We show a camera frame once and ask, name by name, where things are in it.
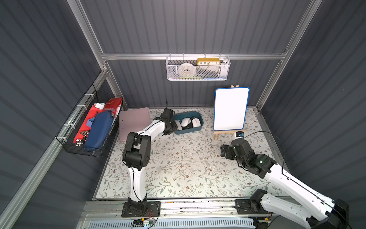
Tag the navy blue pouch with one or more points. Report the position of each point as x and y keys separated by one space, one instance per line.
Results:
x=99 y=131

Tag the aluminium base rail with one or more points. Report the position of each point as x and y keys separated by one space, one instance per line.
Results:
x=181 y=213

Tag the beige white mouse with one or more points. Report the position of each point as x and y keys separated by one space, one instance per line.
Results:
x=179 y=126

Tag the wooden easel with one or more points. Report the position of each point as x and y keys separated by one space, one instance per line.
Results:
x=230 y=133

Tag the white wire basket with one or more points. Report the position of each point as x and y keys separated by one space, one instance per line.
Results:
x=204 y=73

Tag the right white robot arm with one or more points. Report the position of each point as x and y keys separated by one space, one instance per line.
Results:
x=312 y=210

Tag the blue framed whiteboard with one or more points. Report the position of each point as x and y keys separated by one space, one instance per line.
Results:
x=231 y=109

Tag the pink folder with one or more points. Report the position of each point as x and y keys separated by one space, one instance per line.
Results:
x=133 y=120

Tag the red package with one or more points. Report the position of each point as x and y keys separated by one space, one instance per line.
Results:
x=113 y=106

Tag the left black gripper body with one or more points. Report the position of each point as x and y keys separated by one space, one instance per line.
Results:
x=174 y=126

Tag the floral table mat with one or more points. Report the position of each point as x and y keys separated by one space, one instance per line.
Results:
x=190 y=166

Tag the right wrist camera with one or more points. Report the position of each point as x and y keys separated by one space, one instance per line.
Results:
x=239 y=134

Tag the glossy white mouse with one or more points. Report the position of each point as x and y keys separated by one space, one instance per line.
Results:
x=186 y=121

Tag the yellow clock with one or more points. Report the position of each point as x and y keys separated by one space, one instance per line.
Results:
x=208 y=61

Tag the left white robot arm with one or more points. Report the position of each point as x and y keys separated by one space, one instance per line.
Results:
x=136 y=156

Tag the black wire basket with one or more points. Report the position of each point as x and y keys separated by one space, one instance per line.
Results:
x=66 y=137

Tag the white tape roll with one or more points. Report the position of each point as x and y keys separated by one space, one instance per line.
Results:
x=186 y=70

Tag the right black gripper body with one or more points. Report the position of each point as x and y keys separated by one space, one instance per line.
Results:
x=226 y=150

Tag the teal storage box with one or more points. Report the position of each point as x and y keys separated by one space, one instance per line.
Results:
x=189 y=129

